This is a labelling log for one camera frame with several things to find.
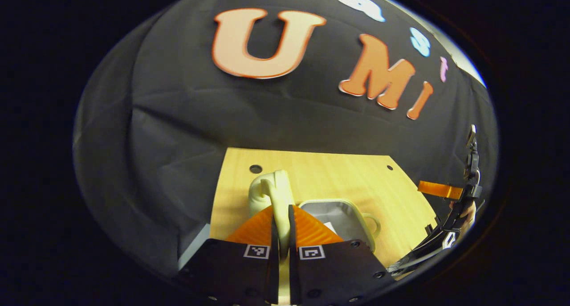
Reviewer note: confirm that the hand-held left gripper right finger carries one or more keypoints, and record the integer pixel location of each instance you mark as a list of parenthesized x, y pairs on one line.
[(292, 279)]

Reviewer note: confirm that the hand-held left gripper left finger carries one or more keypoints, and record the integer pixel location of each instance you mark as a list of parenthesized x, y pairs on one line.
[(271, 279)]

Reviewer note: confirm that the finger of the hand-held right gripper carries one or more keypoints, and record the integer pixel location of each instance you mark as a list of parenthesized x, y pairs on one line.
[(438, 190)]

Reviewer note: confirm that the pale yellow suitcase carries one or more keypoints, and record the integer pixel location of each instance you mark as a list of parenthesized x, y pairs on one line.
[(280, 199)]

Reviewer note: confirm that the black backdrop cloth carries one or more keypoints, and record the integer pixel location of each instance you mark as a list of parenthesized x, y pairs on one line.
[(222, 119)]

